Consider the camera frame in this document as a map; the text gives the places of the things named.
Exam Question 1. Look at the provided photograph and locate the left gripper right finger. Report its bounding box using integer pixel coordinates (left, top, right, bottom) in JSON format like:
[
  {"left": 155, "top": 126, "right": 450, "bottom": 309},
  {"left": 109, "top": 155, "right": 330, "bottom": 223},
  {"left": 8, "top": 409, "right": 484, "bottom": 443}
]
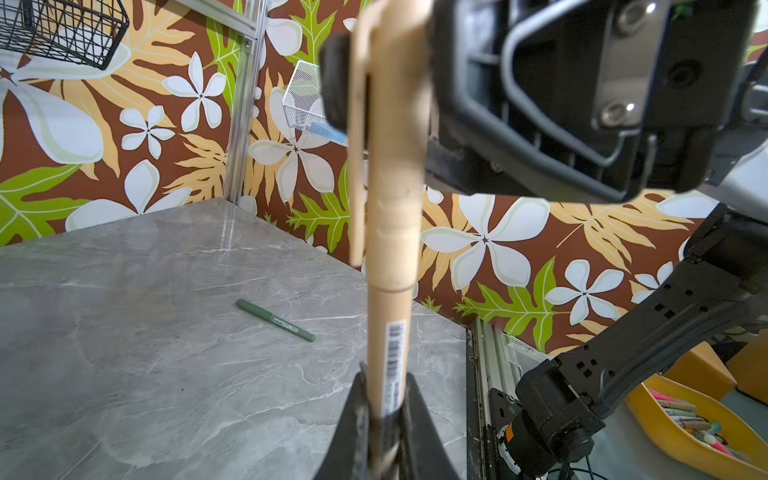
[{"left": 397, "top": 373, "right": 459, "bottom": 480}]

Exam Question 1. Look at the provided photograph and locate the black wire basket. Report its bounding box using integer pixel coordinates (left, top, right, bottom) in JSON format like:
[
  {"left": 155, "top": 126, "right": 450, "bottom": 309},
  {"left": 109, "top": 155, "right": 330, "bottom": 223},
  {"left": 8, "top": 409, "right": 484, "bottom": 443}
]
[{"left": 1, "top": 0, "right": 130, "bottom": 70}]

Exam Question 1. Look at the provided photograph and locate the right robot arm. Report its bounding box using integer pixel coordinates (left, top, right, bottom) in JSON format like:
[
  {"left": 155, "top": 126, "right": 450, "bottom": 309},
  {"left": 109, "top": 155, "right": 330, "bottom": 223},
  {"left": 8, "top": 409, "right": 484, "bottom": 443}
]
[{"left": 418, "top": 1, "right": 767, "bottom": 353}]

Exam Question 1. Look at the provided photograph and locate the white mesh basket right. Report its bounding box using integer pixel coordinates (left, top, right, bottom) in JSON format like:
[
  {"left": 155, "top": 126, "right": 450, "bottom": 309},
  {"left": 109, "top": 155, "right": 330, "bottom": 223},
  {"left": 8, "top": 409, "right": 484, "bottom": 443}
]
[{"left": 282, "top": 60, "right": 347, "bottom": 147}]

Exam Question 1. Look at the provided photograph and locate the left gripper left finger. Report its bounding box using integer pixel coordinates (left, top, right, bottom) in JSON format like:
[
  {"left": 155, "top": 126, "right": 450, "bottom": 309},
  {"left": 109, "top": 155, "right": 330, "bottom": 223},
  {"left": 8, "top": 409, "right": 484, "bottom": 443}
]
[{"left": 314, "top": 362, "right": 370, "bottom": 480}]

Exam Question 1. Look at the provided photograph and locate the yellow bin with markers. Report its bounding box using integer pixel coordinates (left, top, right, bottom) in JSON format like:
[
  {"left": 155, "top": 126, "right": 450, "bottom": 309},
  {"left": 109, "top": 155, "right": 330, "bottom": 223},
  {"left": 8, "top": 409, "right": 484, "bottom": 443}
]
[{"left": 625, "top": 375, "right": 767, "bottom": 479}]

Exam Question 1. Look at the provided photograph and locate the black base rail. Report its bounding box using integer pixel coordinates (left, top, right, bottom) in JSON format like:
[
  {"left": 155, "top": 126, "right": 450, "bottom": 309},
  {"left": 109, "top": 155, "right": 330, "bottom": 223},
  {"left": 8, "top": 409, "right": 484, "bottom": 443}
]
[{"left": 466, "top": 319, "right": 546, "bottom": 479}]

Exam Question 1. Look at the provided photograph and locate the beige pen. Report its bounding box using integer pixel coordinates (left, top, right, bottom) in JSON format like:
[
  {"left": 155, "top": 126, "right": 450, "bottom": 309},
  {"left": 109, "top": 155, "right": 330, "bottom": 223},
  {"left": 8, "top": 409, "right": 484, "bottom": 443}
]
[{"left": 363, "top": 260, "right": 413, "bottom": 479}]

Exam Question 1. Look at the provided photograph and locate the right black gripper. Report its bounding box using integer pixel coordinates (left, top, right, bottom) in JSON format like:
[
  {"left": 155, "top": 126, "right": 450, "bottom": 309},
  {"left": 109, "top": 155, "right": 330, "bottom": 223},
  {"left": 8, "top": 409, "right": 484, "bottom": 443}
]
[{"left": 317, "top": 0, "right": 763, "bottom": 205}]

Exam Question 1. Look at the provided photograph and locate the beige pen cap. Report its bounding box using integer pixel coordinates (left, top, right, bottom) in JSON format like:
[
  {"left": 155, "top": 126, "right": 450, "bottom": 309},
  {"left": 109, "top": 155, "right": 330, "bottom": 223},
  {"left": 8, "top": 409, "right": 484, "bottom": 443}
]
[{"left": 347, "top": 1, "right": 433, "bottom": 295}]

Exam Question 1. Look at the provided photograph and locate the light green pen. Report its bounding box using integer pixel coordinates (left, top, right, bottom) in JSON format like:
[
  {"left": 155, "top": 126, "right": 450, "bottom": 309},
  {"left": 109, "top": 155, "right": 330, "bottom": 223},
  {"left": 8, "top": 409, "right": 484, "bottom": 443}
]
[{"left": 235, "top": 299, "right": 315, "bottom": 342}]

